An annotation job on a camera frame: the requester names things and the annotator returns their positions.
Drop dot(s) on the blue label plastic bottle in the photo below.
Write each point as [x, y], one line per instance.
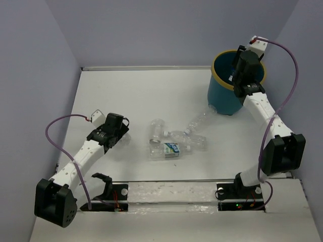
[232, 75]

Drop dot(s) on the clear crumpled plastic bottle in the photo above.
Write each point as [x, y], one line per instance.
[197, 142]

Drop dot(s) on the clear slim plastic bottle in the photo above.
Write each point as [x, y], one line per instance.
[201, 121]

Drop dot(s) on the blue bin yellow rim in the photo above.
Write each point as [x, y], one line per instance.
[222, 94]

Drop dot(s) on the black label small bottle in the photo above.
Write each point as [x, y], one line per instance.
[125, 140]

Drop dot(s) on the clear plastic jar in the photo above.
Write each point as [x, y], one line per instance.
[156, 130]

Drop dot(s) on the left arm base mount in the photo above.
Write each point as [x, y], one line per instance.
[107, 196]

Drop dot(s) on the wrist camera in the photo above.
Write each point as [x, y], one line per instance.
[257, 46]
[98, 118]

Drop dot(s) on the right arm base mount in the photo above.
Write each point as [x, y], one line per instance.
[233, 196]

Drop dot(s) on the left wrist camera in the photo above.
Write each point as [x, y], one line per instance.
[98, 118]

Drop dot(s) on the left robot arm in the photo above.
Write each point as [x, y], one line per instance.
[58, 198]

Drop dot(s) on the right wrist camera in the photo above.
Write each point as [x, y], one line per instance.
[257, 46]

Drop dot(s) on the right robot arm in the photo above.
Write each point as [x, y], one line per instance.
[281, 149]

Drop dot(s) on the green label plastic bottle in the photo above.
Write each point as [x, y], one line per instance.
[169, 150]

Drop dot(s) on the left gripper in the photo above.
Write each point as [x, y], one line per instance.
[122, 130]

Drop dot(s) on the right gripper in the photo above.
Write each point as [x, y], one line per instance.
[238, 55]

